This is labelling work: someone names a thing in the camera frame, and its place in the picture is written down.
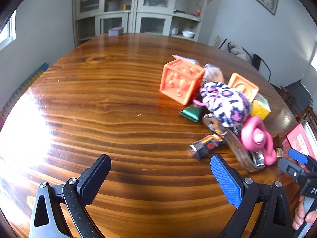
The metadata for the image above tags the brown gold lipstick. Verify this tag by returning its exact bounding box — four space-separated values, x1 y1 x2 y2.
273 135 284 158

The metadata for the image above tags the metal spring clamp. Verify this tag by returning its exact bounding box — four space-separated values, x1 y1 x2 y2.
202 113 265 173

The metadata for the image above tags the pink knotted foam toy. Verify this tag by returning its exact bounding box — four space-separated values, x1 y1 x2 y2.
240 115 277 165

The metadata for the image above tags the yellow green carton box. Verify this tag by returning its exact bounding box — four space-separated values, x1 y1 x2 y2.
251 93 271 120

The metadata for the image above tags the leopard print plush toy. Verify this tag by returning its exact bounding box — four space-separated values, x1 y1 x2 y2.
192 81 251 128

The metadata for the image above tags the black rainbow lighter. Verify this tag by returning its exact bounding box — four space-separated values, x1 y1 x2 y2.
188 132 224 161

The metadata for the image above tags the light orange toy cube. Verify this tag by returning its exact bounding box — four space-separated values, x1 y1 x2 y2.
228 73 259 103

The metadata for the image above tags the green tube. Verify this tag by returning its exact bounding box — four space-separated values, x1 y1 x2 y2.
180 103 205 123

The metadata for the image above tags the bagged gauze roll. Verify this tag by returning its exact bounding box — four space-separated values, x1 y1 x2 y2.
202 63 225 82

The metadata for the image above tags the red-orange toy cube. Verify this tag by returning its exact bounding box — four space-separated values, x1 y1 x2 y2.
159 59 205 105

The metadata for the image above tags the white cream tube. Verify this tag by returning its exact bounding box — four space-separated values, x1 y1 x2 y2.
172 54 199 65

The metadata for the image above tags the person's right hand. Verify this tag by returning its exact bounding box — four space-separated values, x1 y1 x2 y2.
292 196 317 230

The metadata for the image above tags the red tin box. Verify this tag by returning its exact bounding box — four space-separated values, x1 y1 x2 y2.
286 120 317 160

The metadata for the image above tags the chair with grey coat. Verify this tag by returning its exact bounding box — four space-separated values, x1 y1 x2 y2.
218 38 252 62

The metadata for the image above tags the white bowl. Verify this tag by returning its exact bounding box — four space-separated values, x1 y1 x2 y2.
182 30 195 39

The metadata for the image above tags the purple card deck box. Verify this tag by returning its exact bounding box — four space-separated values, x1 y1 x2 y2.
108 27 124 36

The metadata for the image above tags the grey display cabinet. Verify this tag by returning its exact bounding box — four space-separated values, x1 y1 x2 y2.
73 0 207 46

